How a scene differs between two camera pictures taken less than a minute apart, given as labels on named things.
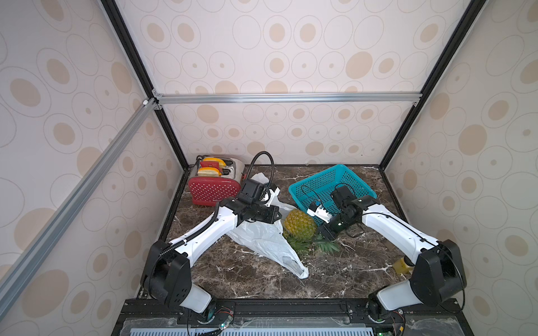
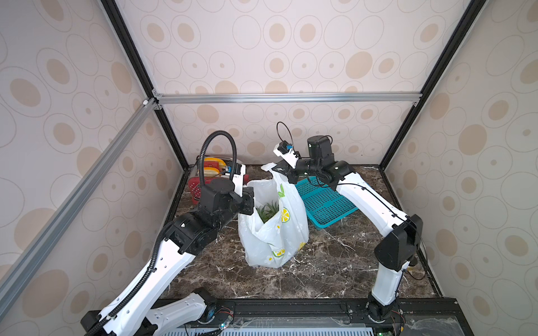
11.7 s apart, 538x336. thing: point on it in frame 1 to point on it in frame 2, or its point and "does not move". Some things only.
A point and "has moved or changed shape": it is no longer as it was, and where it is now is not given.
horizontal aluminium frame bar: (286, 97) does not move
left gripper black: (270, 216) to (248, 196)
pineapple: (300, 232) has moved or changed shape
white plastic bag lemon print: (268, 239) has moved or changed shape
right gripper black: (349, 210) to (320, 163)
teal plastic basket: (314, 191) does not move
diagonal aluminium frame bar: (20, 272) does not move
